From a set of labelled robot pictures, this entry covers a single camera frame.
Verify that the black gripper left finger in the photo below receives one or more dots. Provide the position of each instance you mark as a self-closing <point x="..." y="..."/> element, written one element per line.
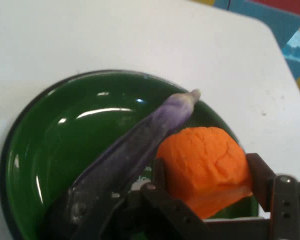
<point x="175" y="207"/>

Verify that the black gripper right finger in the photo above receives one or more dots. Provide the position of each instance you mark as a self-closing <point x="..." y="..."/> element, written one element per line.
<point x="285" y="200"/>

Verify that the orange toy food chunk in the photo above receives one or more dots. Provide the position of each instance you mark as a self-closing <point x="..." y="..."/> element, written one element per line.
<point x="205" y="165"/>

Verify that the purple toy eggplant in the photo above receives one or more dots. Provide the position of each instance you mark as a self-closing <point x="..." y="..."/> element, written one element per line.
<point x="140" y="147"/>

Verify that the green round plate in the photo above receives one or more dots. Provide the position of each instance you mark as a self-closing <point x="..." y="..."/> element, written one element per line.
<point x="65" y="155"/>

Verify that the blue giant building block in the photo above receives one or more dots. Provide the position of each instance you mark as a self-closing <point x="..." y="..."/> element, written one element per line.
<point x="277" y="22"/>

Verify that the red giant building block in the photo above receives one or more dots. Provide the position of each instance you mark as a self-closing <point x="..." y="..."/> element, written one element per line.
<point x="285" y="3"/>

